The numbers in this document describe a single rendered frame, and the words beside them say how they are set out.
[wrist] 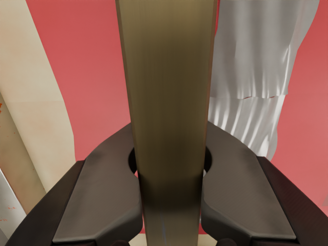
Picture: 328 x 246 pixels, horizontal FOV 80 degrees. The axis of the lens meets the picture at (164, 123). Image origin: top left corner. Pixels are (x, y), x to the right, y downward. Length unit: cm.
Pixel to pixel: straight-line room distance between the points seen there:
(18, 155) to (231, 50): 22
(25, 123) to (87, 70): 9
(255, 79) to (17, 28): 19
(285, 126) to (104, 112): 17
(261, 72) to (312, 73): 5
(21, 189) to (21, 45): 14
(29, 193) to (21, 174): 2
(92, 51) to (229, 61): 11
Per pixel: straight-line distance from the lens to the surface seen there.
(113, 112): 19
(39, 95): 21
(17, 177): 25
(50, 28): 19
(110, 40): 17
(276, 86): 20
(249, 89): 19
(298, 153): 25
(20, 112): 23
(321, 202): 33
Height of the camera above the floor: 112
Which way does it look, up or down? 61 degrees down
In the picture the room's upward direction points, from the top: 179 degrees counter-clockwise
